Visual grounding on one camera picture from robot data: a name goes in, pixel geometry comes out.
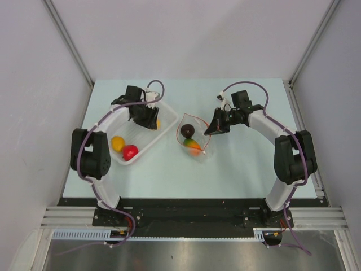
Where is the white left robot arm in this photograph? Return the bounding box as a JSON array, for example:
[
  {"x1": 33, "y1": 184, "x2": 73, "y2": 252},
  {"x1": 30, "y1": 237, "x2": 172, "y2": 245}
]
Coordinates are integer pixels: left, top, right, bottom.
[{"x1": 70, "y1": 85, "x2": 165, "y2": 226}]

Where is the orange toy fruit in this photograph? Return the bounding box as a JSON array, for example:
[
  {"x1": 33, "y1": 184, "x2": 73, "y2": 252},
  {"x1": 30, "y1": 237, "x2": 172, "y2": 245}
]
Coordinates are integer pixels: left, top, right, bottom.
[{"x1": 156, "y1": 119, "x2": 161, "y2": 129}]

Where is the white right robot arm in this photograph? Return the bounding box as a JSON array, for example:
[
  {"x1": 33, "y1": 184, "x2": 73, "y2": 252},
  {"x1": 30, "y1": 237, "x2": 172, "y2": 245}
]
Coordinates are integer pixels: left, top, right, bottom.
[{"x1": 204, "y1": 90, "x2": 317, "y2": 226}]

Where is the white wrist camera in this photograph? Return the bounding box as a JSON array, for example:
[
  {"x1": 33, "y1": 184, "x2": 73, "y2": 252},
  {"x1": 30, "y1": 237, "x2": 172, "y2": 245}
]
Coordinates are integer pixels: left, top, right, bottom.
[
  {"x1": 217, "y1": 91, "x2": 232, "y2": 111},
  {"x1": 144, "y1": 89, "x2": 160, "y2": 108}
]

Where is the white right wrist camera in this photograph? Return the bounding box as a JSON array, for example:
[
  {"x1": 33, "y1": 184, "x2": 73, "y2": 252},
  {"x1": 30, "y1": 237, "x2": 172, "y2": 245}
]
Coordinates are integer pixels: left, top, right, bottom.
[{"x1": 217, "y1": 91, "x2": 232, "y2": 111}]

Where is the red toy apple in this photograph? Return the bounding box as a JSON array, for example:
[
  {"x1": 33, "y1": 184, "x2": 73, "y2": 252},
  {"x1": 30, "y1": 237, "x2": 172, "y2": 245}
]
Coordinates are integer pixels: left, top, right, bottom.
[{"x1": 122, "y1": 145, "x2": 139, "y2": 161}]

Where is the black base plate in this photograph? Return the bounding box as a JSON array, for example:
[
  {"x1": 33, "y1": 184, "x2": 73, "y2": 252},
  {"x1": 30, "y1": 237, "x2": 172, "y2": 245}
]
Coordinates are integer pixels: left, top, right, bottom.
[{"x1": 58, "y1": 198, "x2": 328, "y2": 239}]

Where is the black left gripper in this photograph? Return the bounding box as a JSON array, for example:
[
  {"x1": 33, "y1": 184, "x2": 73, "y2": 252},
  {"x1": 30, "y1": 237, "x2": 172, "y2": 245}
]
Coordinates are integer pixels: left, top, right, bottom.
[{"x1": 133, "y1": 101, "x2": 159, "y2": 130}]

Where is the clear zip top bag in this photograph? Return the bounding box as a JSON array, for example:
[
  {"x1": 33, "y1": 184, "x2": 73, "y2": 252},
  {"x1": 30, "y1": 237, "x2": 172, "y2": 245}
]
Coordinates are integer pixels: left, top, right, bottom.
[{"x1": 176, "y1": 113, "x2": 214, "y2": 163}]

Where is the yellow toy lemon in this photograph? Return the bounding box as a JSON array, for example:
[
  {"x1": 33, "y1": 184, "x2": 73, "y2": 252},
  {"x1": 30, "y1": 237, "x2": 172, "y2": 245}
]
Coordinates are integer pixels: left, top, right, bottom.
[{"x1": 111, "y1": 136, "x2": 126, "y2": 153}]

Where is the white cable duct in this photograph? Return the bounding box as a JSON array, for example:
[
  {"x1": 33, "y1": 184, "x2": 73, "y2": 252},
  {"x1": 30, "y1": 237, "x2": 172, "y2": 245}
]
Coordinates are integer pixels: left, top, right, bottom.
[{"x1": 52, "y1": 229, "x2": 111, "y2": 241}]

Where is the green orange toy mango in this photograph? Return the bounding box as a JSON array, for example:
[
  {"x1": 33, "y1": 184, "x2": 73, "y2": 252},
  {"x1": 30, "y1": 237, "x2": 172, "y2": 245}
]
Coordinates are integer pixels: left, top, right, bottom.
[{"x1": 183, "y1": 138, "x2": 201, "y2": 150}]

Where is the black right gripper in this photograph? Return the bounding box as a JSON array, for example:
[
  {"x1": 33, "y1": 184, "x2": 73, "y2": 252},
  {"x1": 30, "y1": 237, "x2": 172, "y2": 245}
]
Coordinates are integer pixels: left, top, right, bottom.
[{"x1": 205, "y1": 107, "x2": 240, "y2": 136}]

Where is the white plastic basket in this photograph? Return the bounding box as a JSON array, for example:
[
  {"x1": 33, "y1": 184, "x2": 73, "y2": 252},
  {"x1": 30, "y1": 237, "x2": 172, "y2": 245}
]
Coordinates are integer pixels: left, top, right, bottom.
[{"x1": 107, "y1": 101, "x2": 179, "y2": 165}]

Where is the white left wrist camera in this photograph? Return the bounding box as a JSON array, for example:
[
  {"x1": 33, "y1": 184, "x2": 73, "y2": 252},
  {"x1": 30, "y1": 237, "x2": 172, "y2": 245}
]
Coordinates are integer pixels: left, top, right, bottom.
[{"x1": 144, "y1": 89, "x2": 160, "y2": 108}]

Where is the dark purple toy mangosteen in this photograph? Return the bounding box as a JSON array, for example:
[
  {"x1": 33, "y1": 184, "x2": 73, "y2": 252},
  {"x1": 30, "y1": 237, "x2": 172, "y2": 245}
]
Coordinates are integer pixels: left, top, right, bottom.
[{"x1": 180, "y1": 124, "x2": 195, "y2": 138}]

